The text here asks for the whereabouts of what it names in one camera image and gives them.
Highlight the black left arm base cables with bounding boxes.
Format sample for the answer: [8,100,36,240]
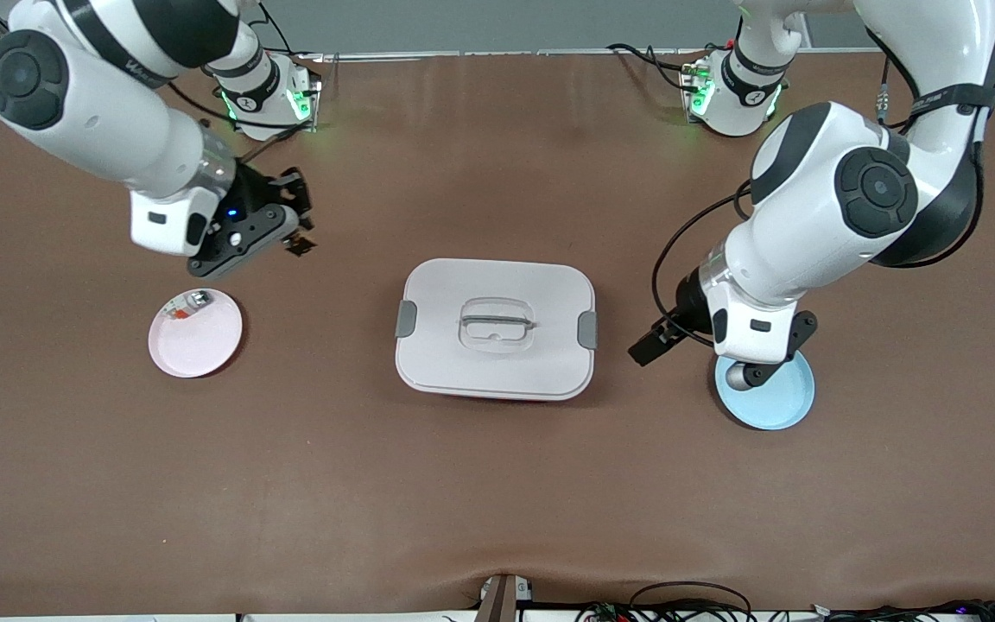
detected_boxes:
[605,41,697,92]

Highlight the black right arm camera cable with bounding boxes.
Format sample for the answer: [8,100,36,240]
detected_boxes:
[159,79,313,169]

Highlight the black left camera mount bracket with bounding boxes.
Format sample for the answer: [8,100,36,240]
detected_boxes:
[741,309,820,388]

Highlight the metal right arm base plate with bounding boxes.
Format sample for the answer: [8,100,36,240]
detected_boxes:
[219,54,323,137]

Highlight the pink round plate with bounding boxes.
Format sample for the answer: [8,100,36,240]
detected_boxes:
[148,288,244,379]

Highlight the black right arm base cable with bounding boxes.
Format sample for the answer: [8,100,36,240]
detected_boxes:
[238,4,326,66]

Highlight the brown table mat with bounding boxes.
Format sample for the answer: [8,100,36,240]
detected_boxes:
[0,50,995,616]

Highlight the brown camera stand post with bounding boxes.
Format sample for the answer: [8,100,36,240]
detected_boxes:
[473,573,535,622]

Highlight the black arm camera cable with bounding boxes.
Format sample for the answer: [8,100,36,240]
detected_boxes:
[651,17,922,325]
[159,79,313,169]

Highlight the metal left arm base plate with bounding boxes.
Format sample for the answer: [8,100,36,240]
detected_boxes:
[677,56,790,122]

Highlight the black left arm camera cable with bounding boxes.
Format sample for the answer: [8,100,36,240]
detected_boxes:
[651,17,922,325]

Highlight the black cable tangle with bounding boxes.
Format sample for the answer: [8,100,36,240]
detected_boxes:
[575,581,757,622]

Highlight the white lidded storage box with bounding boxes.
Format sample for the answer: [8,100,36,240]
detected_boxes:
[394,257,599,403]

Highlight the black cable bundle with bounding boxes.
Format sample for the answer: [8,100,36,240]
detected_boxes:
[821,599,995,622]

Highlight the small silver orange switch part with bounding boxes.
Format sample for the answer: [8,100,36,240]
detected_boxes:
[165,290,215,323]

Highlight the light blue round plate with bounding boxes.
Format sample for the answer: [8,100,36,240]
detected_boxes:
[715,350,816,431]

